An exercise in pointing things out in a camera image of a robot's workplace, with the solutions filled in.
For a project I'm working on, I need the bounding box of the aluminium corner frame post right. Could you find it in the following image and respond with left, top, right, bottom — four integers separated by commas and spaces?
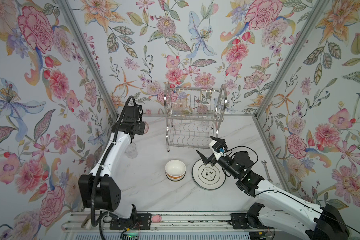
254, 0, 328, 121

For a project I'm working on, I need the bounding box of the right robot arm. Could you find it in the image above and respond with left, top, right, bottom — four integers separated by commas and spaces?
198, 137, 350, 240

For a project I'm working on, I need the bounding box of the orange white bowl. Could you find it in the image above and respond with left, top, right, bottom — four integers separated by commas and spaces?
165, 160, 187, 182

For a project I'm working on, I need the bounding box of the aluminium corner frame post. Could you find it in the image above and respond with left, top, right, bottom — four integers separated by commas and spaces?
57, 0, 118, 120
254, 0, 328, 121

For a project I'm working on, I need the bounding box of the black corrugated cable hose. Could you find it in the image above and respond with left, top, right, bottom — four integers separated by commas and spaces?
89, 95, 137, 240

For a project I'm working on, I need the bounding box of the white plate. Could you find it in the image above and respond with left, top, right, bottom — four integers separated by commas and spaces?
192, 160, 227, 191

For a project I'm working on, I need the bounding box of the metal wrench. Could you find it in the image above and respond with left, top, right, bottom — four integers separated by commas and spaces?
261, 160, 273, 183

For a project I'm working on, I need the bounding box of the clear faceted glass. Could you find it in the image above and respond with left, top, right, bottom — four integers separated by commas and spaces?
125, 143, 139, 159

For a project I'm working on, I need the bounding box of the two-tier metal dish rack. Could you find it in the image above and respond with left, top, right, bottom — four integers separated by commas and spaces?
164, 85, 228, 152

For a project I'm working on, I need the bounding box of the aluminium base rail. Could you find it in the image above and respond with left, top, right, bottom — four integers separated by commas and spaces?
62, 209, 319, 240

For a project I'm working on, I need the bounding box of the pink rimmed glass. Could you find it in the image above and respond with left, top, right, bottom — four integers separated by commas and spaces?
143, 121, 149, 135

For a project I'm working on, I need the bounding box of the pink small toy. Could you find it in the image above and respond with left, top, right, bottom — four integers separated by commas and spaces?
151, 215, 162, 223

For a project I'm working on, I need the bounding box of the aluminium corner frame post left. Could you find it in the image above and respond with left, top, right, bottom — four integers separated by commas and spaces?
57, 0, 118, 120

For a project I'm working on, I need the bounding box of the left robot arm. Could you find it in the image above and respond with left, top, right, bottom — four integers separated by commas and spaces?
78, 105, 146, 224

